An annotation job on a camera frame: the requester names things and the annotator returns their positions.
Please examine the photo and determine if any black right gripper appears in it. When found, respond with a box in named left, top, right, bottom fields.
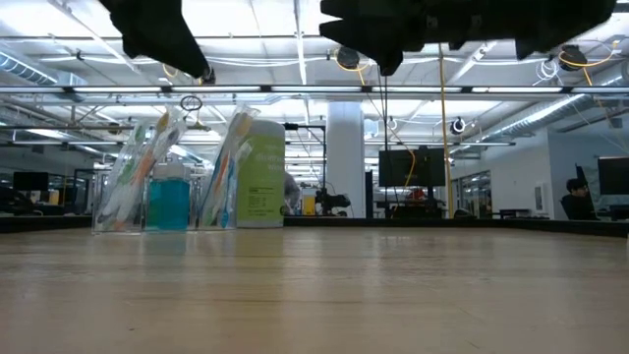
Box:
left=318, top=0, right=546, bottom=77

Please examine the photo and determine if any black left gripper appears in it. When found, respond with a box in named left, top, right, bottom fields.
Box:
left=97, top=0, right=213, bottom=80

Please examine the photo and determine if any purple white toothbrush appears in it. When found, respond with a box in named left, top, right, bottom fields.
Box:
left=115, top=105, right=191, bottom=230

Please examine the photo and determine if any teal mouthwash bottle white cap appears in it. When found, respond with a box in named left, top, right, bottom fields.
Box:
left=166, top=163, right=193, bottom=231
left=144, top=165, right=171, bottom=231

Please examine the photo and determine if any clear acrylic organizer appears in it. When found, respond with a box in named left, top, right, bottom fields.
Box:
left=90, top=169, right=240, bottom=233

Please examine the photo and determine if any white building column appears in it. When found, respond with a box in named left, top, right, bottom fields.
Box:
left=326, top=100, right=368, bottom=220

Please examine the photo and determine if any black monitor on stand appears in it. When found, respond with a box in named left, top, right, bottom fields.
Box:
left=377, top=147, right=447, bottom=220

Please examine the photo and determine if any green disinfecting wipes canister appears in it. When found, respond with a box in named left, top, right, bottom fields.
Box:
left=234, top=120, right=287, bottom=229

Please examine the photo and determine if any standing person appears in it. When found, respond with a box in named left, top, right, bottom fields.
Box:
left=283, top=171, right=303, bottom=216

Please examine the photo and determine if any black desk monitor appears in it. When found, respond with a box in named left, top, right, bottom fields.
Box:
left=13, top=171, right=49, bottom=193
left=597, top=156, right=629, bottom=197

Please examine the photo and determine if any seated person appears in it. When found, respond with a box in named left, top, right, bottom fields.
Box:
left=561, top=177, right=599, bottom=221

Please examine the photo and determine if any black hanging cable ring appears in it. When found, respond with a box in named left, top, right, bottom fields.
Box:
left=179, top=94, right=204, bottom=113

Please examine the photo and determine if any overhead aluminium frame rail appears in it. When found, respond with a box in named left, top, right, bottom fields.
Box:
left=0, top=85, right=629, bottom=95

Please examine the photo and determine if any black hanging cable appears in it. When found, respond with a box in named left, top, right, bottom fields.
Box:
left=381, top=66, right=390, bottom=151
left=373, top=68, right=382, bottom=151

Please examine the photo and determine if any black camera rig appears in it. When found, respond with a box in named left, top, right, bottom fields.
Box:
left=314, top=189, right=353, bottom=218

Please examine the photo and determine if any black table frame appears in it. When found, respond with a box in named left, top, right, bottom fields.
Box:
left=0, top=213, right=629, bottom=237

